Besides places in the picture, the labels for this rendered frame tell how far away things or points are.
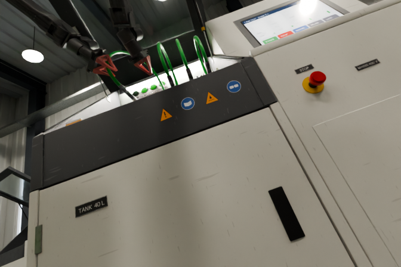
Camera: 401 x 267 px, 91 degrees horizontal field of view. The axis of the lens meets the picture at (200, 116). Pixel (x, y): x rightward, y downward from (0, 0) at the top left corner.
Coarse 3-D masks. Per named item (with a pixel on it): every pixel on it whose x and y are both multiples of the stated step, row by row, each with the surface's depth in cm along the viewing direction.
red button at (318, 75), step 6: (318, 72) 48; (306, 78) 52; (312, 78) 48; (318, 78) 48; (324, 78) 47; (306, 84) 52; (312, 84) 49; (318, 84) 48; (306, 90) 51; (312, 90) 51; (318, 90) 50
